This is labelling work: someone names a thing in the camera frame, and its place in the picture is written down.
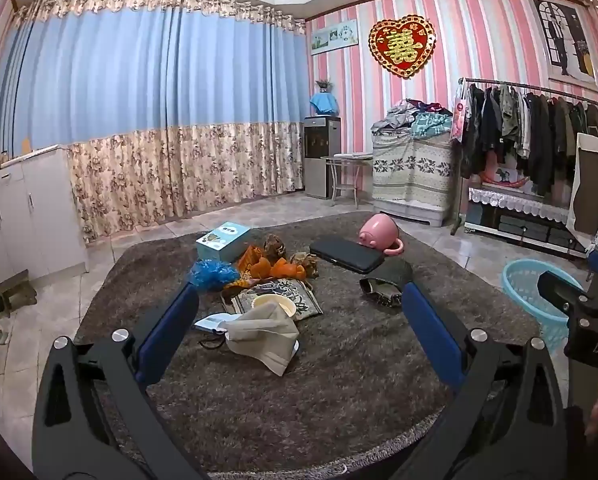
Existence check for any framed wedding photo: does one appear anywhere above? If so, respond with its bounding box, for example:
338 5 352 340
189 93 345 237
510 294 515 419
529 0 598 93

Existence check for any blue covered water bottle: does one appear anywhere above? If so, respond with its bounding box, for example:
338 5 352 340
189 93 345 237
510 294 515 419
310 92 339 117

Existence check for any grey tissue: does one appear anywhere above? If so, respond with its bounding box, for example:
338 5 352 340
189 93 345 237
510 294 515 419
224 304 299 376

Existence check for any orange peel piece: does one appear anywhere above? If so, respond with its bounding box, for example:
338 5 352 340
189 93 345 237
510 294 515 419
250 257 272 280
270 258 308 281

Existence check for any black rectangular case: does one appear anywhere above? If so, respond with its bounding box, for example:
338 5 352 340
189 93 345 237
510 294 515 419
310 235 384 274

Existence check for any blue plastic bag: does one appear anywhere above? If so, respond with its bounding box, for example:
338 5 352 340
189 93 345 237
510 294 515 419
187 259 240 292

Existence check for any low lace covered bench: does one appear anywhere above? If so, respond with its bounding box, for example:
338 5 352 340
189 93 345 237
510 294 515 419
464 186 585 259

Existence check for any red gold heart decoration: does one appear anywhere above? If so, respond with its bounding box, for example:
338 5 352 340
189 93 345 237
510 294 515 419
368 14 436 79

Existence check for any light blue carton box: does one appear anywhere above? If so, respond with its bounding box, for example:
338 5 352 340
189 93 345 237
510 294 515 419
196 222 251 262

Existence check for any small landscape wall picture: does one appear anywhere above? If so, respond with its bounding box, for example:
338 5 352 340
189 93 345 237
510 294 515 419
311 20 358 55

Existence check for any blue floral curtain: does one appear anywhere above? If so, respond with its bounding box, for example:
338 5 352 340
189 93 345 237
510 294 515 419
0 0 308 240

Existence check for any small metal stool table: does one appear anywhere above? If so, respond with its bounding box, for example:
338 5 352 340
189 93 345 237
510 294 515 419
323 152 372 207

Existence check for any patterned cloth covered cabinet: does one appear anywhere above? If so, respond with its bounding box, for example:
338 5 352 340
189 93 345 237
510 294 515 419
372 133 456 226

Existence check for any white paper cup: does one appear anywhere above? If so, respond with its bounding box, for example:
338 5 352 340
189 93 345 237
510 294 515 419
252 294 297 318

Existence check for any brown armchair white trim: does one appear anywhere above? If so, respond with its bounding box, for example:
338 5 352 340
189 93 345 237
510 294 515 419
567 133 598 250

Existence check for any pink pig mug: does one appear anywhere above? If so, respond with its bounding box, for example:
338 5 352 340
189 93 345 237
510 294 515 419
357 214 405 257

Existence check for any cardboard scrap on floor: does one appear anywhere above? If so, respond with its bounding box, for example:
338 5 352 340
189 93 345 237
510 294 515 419
0 270 36 316

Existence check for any small blue white packet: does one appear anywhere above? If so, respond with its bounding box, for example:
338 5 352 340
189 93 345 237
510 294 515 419
194 312 240 335

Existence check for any pile of folded clothes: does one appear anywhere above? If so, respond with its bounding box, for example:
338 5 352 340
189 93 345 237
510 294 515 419
370 99 452 140

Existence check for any brown crumpled husk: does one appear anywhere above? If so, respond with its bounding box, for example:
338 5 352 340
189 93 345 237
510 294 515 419
263 234 286 264
290 252 318 278

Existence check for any patterned black white pouch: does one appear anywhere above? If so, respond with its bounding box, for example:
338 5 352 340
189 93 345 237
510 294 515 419
222 278 323 321

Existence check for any clothes rack with garments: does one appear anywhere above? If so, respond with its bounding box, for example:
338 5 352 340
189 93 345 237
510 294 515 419
452 78 598 228

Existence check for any light blue plastic basket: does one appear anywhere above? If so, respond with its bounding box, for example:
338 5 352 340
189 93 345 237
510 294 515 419
500 259 583 356

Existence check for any white cabinet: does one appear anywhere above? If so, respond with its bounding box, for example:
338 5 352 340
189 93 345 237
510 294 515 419
0 145 88 283

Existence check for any dark green pouch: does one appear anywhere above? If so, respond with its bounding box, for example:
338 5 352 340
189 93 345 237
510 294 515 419
360 258 413 308

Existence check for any orange snack wrapper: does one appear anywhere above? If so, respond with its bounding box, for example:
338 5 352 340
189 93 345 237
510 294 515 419
236 245 263 278

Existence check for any grey water dispenser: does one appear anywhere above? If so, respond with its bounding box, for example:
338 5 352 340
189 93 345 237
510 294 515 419
303 116 341 198

